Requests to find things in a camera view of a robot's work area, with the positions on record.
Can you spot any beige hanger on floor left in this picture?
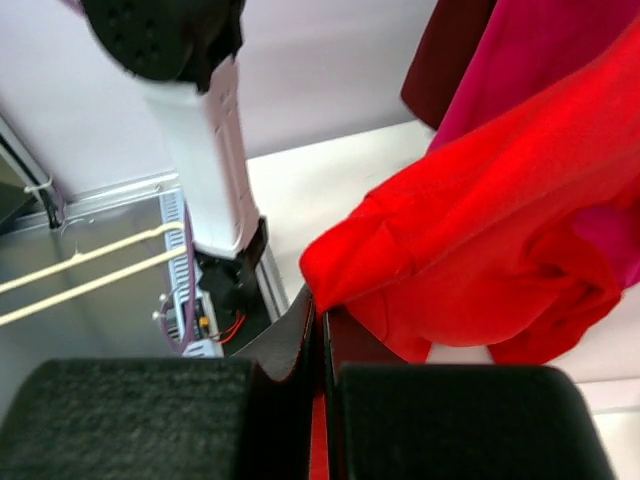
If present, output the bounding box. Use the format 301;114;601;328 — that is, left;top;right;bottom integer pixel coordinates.
1;221;187;327

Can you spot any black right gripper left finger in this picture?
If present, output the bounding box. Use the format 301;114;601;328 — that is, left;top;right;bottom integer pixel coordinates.
1;289;315;479

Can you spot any pink t shirt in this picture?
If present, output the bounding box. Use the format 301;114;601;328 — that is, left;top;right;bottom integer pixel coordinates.
420;1;639;300

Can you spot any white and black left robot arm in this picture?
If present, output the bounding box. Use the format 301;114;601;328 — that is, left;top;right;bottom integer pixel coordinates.
82;1;267;312

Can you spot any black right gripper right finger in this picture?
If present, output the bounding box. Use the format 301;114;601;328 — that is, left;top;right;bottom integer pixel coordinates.
322;309;614;479

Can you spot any red t shirt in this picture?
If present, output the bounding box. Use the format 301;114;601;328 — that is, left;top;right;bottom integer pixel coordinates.
300;24;639;364

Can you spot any dark maroon t shirt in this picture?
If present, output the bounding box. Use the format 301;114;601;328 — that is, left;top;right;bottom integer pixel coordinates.
400;0;496;130

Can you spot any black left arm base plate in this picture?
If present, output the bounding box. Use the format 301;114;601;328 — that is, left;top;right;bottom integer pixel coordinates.
197;255;271;357

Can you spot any white slotted cable duct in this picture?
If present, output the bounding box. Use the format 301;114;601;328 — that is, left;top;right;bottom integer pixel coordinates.
158;187;224;359

